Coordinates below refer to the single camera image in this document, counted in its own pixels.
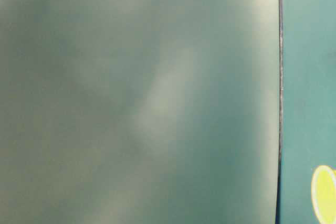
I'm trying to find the blurred grey-green foreground panel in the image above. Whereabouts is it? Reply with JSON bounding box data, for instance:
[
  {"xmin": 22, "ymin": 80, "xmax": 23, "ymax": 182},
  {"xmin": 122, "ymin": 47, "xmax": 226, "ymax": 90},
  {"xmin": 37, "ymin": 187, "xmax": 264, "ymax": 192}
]
[{"xmin": 1, "ymin": 0, "xmax": 279, "ymax": 223}]

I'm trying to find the yellow round object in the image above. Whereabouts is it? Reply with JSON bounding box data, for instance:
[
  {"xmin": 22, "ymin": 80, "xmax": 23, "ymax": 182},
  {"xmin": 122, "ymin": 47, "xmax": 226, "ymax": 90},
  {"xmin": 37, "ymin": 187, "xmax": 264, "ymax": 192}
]
[{"xmin": 311, "ymin": 165, "xmax": 335, "ymax": 224}]

